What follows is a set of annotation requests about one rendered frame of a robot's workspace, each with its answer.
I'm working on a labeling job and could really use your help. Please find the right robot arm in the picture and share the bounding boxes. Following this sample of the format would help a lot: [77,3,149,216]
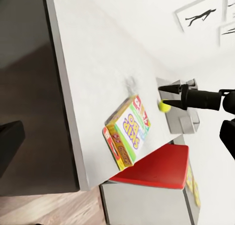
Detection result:
[159,79,235,122]

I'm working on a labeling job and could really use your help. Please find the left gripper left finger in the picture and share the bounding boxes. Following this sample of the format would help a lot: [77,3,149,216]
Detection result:
[0,120,25,179]

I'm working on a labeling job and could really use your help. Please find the tennis ball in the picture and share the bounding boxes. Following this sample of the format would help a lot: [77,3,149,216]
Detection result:
[159,102,171,113]

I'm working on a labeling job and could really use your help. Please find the board game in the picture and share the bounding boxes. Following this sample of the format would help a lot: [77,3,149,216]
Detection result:
[103,95,150,171]

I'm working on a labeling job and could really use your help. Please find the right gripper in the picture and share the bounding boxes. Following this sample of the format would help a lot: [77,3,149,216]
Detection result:
[159,84,209,110]

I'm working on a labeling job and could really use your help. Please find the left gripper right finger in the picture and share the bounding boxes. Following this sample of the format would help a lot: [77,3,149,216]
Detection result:
[219,120,235,159]

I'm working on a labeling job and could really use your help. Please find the toy box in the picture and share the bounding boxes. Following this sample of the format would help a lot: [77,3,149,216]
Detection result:
[159,80,200,135]

